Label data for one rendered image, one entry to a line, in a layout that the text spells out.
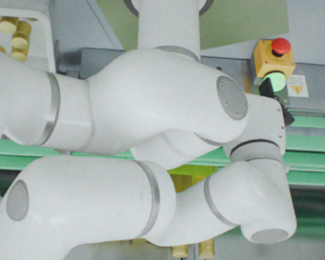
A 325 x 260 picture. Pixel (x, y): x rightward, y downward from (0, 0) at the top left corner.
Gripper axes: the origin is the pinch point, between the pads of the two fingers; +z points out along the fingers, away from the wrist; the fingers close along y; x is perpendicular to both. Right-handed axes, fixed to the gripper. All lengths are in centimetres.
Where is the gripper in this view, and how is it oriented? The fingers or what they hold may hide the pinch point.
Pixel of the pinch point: (241, 81)
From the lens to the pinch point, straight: 81.6
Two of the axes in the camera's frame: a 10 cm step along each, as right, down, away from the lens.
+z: -0.1, -8.2, 5.8
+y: -9.6, -1.5, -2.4
